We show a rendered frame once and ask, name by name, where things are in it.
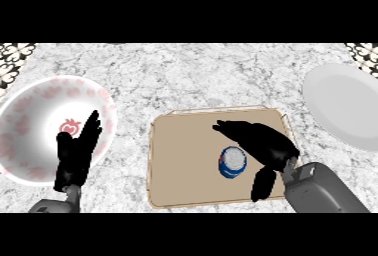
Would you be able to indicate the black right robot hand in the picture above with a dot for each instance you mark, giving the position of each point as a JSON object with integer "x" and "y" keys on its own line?
{"x": 268, "y": 143}

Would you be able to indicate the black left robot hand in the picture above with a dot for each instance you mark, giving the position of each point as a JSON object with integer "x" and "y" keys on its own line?
{"x": 74, "y": 156}

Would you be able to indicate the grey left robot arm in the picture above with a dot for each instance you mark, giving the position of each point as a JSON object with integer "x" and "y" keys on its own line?
{"x": 58, "y": 202}

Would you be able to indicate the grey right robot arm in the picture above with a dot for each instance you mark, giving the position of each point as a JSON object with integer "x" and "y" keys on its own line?
{"x": 320, "y": 188}

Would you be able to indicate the blue and white can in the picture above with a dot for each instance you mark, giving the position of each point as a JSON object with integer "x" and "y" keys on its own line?
{"x": 232, "y": 162}

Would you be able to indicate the tan rectangular tray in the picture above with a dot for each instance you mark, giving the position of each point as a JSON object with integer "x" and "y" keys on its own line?
{"x": 193, "y": 170}

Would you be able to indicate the plain white plate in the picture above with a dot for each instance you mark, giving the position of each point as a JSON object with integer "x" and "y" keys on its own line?
{"x": 345, "y": 106}

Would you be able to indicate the white bowl with red strawberries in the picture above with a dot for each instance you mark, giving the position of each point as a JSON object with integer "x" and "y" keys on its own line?
{"x": 39, "y": 133}

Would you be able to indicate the black and white patterned tile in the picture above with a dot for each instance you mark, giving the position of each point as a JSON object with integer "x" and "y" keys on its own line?
{"x": 365, "y": 56}
{"x": 12, "y": 63}

